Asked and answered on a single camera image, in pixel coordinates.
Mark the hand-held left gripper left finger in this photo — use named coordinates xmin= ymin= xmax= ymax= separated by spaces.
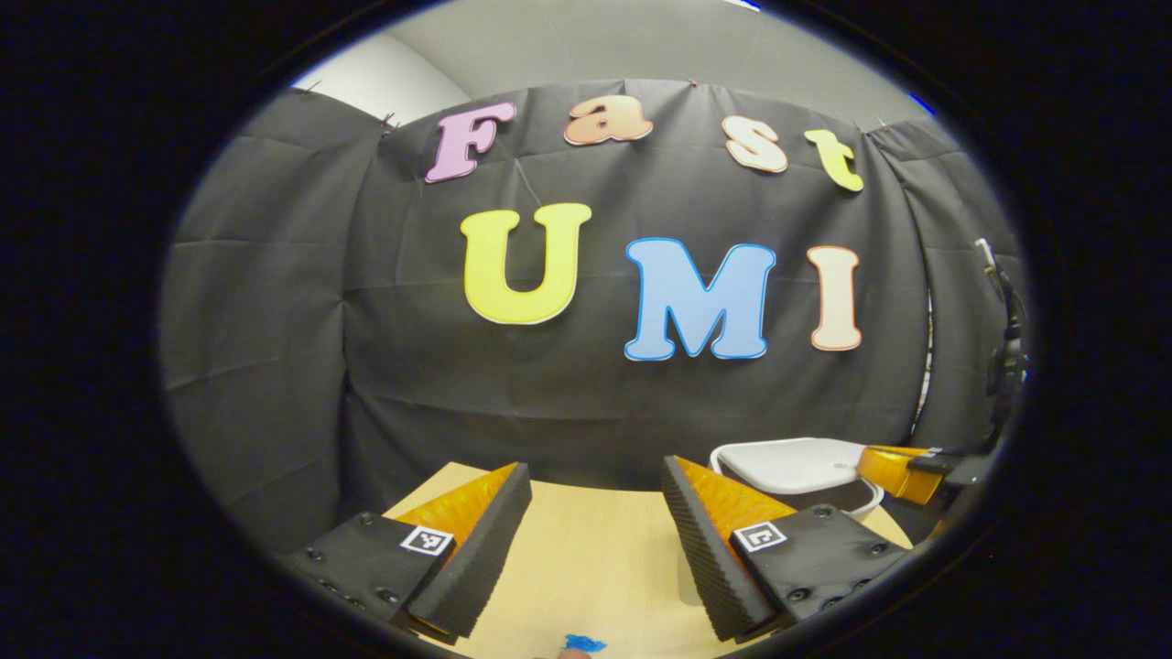
xmin=279 ymin=460 xmax=534 ymax=642

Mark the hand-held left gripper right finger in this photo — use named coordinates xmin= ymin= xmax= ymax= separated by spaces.
xmin=661 ymin=455 xmax=915 ymax=643

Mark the white desktop garbage bin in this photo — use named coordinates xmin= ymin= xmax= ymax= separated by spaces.
xmin=710 ymin=438 xmax=887 ymax=524

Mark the wooden desktop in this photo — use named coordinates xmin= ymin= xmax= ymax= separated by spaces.
xmin=380 ymin=460 xmax=917 ymax=659

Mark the black backdrop cloth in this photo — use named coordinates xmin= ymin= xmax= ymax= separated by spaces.
xmin=160 ymin=81 xmax=1026 ymax=555

